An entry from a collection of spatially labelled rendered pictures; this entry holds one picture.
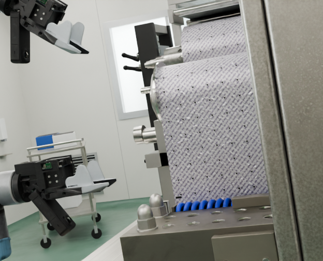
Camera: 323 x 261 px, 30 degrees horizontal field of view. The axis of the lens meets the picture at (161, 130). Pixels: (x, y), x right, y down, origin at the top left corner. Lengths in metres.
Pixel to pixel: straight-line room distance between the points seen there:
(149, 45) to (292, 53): 1.26
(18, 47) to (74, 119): 6.11
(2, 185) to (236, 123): 0.51
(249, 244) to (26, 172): 0.55
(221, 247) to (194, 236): 0.05
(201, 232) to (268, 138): 0.71
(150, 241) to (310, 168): 0.75
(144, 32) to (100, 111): 5.77
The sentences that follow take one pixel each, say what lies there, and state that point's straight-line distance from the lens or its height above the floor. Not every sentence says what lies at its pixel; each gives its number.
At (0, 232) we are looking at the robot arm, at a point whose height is 1.02.
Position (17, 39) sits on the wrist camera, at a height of 1.43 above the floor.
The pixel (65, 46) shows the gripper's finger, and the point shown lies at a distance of 1.29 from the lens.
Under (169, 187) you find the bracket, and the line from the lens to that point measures 1.29.
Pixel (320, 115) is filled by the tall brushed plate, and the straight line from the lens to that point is 0.30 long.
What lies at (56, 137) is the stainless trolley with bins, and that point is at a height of 1.00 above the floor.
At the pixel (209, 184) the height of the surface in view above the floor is 1.07.
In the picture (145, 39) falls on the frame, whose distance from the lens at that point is 1.55.
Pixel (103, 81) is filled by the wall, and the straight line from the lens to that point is 7.27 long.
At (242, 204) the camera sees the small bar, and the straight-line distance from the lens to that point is 1.12.
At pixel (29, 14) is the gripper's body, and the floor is 1.47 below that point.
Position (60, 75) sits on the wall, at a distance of 7.50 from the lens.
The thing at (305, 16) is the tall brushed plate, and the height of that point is 1.29.
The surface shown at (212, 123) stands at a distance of 1.17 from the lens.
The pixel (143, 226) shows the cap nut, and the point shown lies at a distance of 1.05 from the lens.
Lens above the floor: 1.26
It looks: 4 degrees down
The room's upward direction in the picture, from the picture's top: 9 degrees counter-clockwise
